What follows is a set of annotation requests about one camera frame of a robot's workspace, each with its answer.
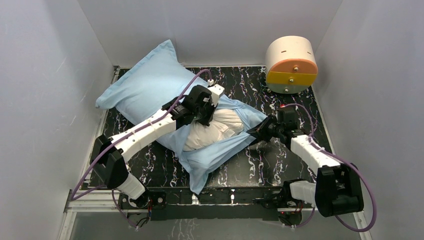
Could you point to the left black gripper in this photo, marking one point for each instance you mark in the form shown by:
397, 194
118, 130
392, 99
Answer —
205, 116

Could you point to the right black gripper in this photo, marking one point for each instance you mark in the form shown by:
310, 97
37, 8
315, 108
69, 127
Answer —
260, 131

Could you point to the white pillow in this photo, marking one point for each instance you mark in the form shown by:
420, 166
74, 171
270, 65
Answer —
225, 124

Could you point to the light blue pillowcase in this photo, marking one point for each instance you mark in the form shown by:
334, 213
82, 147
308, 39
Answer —
157, 79

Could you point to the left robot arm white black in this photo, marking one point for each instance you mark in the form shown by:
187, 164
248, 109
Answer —
113, 153

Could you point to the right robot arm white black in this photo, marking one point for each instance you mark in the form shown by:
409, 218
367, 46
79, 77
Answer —
337, 190

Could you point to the cylindrical beige drawer box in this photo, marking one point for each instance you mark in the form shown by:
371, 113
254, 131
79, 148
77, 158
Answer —
290, 65

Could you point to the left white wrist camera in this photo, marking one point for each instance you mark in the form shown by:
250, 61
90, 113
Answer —
216, 91

